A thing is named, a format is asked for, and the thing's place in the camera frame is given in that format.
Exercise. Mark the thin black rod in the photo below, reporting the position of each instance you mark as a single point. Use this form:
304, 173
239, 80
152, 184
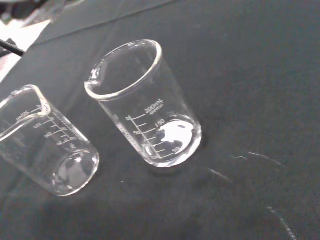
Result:
11, 48

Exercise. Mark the black bench cloth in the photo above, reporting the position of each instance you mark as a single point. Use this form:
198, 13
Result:
250, 75

